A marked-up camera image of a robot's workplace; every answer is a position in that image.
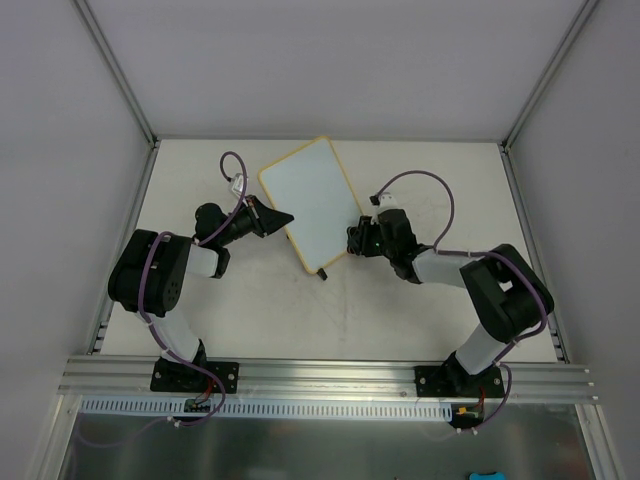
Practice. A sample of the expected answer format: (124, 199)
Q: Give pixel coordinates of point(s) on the aluminium front rail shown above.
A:
(554, 383)

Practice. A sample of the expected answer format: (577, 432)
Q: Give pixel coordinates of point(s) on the black whiteboard stand foot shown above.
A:
(322, 274)

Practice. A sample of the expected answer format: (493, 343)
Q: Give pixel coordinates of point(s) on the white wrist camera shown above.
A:
(383, 201)
(237, 185)

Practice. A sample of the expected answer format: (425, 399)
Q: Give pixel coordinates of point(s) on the aluminium right frame post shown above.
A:
(551, 68)

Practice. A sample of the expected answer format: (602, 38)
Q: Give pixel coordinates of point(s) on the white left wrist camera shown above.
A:
(237, 185)

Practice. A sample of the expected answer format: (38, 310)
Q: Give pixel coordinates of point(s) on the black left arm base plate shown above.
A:
(171, 377)

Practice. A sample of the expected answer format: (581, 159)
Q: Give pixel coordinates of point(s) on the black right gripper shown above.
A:
(364, 236)

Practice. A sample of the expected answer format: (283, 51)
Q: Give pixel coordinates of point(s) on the black bone-shaped eraser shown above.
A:
(359, 238)

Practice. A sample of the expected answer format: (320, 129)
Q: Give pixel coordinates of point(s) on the yellow-framed whiteboard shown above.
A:
(311, 184)

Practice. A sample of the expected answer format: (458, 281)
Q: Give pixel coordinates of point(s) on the white slotted cable duct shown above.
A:
(258, 408)

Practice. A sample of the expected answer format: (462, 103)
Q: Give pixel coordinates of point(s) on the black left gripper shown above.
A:
(256, 216)

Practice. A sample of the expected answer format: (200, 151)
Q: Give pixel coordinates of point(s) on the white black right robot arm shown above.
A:
(510, 300)

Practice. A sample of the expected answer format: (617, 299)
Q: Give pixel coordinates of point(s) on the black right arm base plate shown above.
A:
(441, 382)

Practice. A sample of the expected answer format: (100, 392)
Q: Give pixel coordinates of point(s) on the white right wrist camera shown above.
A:
(383, 201)

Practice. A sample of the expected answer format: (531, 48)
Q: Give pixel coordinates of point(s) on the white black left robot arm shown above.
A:
(148, 277)

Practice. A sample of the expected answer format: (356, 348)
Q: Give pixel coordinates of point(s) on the aluminium frame post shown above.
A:
(551, 68)
(96, 33)

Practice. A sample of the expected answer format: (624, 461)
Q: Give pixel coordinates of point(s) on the blue object at bottom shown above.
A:
(487, 476)

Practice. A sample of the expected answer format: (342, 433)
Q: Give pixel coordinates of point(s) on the aluminium left frame post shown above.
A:
(96, 33)

